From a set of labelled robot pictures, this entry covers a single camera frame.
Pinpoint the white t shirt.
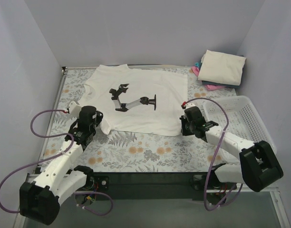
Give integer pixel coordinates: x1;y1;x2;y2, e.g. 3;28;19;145
78;65;188;136

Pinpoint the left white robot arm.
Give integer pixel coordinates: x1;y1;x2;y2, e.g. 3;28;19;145
19;106;103;225

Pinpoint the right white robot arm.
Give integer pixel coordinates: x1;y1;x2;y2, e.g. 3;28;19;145
180;104;284;192

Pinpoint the floral table mat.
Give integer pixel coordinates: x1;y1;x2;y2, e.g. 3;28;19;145
40;67;236;172

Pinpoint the white plastic basket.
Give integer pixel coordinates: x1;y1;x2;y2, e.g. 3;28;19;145
203;95;277;153

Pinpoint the pink folded t shirt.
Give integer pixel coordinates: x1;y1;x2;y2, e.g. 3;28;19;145
191;66;225;91

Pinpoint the cream folded t shirt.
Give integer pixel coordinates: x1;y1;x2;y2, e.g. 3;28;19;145
198;50;246;86

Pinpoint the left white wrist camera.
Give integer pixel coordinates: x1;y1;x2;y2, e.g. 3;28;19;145
68;100;82;117

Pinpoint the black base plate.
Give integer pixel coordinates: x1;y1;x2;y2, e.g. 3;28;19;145
67;171;228;201

